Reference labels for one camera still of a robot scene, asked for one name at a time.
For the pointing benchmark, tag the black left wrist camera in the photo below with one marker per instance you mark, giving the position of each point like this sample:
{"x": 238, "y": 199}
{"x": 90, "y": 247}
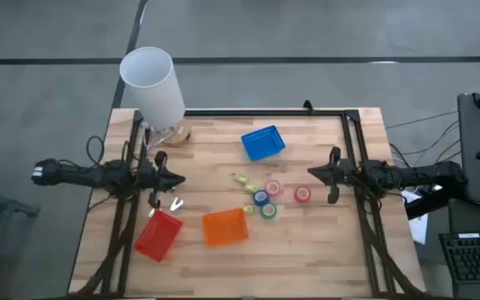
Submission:
{"x": 154, "y": 202}

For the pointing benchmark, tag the white paper sheet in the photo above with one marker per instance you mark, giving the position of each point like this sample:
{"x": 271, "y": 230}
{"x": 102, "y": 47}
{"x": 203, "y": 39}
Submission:
{"x": 419, "y": 227}

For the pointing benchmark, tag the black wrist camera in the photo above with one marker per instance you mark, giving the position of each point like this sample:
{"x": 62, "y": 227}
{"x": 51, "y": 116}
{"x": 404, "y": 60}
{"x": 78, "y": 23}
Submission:
{"x": 154, "y": 202}
{"x": 333, "y": 196}

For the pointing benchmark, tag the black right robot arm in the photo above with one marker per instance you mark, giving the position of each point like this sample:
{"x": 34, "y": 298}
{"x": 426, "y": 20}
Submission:
{"x": 423, "y": 173}

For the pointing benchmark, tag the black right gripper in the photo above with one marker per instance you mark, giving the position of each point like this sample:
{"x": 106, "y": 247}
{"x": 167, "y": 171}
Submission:
{"x": 342, "y": 173}

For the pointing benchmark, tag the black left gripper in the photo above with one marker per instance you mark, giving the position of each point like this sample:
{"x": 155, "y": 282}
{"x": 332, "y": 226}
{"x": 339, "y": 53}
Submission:
{"x": 152, "y": 177}

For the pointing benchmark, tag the orange plastic basket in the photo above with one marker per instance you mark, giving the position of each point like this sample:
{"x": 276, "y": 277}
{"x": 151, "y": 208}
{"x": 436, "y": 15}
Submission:
{"x": 225, "y": 227}

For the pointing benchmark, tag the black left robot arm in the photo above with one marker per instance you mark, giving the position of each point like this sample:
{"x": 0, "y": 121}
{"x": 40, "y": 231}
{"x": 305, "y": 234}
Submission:
{"x": 81, "y": 175}

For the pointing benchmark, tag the dark grey desk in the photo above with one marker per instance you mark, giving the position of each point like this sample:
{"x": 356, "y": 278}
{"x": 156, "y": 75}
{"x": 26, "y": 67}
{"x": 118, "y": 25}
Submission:
{"x": 465, "y": 221}

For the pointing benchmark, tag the black desk beam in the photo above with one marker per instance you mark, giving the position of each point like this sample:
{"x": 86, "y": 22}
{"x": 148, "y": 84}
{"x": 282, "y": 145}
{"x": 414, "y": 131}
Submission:
{"x": 431, "y": 204}

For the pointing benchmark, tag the black frame bracket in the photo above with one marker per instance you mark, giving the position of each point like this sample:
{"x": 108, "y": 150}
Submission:
{"x": 308, "y": 106}

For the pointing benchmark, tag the pink tape roll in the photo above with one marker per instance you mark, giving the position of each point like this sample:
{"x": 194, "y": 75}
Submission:
{"x": 267, "y": 183}

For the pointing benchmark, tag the red plastic basket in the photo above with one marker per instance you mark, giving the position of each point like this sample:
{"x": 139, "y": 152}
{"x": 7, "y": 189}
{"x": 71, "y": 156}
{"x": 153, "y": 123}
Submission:
{"x": 158, "y": 237}

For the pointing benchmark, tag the black aluminium table frame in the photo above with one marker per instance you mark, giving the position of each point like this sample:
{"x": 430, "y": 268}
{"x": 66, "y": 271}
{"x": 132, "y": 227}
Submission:
{"x": 265, "y": 112}

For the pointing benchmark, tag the green tape roll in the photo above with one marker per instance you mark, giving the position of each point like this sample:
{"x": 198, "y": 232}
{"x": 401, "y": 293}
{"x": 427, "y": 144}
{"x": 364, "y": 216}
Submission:
{"x": 263, "y": 216}

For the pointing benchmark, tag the table lamp white shade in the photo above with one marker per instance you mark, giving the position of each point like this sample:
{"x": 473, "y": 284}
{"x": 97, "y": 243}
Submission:
{"x": 152, "y": 87}

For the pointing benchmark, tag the blue plastic basket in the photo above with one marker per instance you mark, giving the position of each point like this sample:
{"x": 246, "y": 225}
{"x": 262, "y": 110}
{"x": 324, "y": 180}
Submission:
{"x": 265, "y": 143}

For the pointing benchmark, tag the blue tape roll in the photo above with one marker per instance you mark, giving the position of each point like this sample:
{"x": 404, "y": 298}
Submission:
{"x": 256, "y": 193}

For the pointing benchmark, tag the black keyboard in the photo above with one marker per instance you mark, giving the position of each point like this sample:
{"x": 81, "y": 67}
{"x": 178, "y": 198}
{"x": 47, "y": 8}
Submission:
{"x": 473, "y": 258}

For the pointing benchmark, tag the red tape roll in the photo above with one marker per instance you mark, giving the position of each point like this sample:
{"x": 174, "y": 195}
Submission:
{"x": 296, "y": 189}

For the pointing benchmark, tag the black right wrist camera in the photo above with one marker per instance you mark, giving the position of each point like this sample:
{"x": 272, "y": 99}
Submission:
{"x": 333, "y": 196}

